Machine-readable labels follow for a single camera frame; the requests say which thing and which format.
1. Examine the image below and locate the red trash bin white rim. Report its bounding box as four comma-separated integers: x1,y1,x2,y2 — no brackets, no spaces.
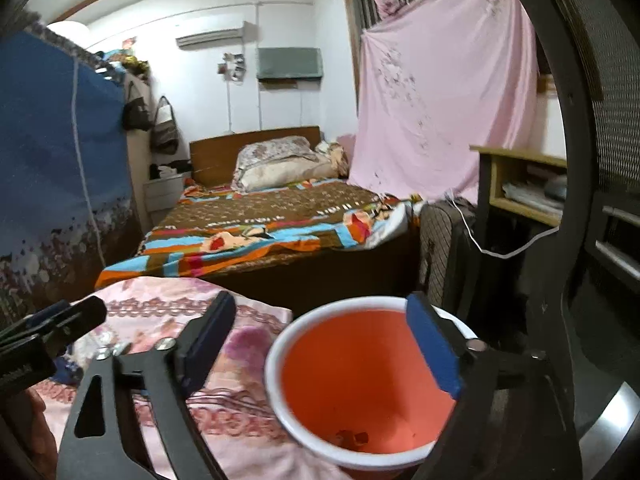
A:
264,296,456,479

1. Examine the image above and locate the person's hand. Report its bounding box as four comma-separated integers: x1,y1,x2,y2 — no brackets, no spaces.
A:
10,388,58,479

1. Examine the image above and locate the pink floral quilt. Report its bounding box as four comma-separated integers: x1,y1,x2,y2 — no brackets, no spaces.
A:
68,278,346,479

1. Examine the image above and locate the blue fabric wardrobe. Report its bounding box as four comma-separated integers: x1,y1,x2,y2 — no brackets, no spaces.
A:
1,30,142,326

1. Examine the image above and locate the white bedside drawer cabinet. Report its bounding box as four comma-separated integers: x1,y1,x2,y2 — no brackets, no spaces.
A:
143,172,191,226

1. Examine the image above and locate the checkered suitcase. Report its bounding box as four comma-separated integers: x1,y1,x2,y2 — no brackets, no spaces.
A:
419,197,475,313

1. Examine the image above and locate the colourful striped bed blanket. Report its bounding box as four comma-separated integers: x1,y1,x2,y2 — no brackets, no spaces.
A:
96,179,416,288

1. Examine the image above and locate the grey hanging handbag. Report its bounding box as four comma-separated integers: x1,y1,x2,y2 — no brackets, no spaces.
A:
150,96,179,155

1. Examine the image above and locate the black handbag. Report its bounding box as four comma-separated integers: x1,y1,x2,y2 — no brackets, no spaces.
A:
122,81,152,131

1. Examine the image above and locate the wooden bed headboard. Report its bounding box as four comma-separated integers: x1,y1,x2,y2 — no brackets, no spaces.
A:
189,126,321,186

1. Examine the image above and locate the wooden desk shelf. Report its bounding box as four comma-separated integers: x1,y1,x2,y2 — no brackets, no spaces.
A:
470,145,567,228

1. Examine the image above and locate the floral pillow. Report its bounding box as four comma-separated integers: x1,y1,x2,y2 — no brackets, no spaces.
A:
231,136,349,193

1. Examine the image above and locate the white air conditioner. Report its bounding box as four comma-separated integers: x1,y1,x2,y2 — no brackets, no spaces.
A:
176,21,248,49

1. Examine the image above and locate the pink hanging sheet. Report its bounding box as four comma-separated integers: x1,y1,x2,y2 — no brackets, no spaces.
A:
349,0,537,202

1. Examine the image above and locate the black mesh office chair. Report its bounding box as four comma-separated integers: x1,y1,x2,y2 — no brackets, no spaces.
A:
521,0,639,479

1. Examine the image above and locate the white cable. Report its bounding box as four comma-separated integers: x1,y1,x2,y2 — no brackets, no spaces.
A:
444,190,561,261

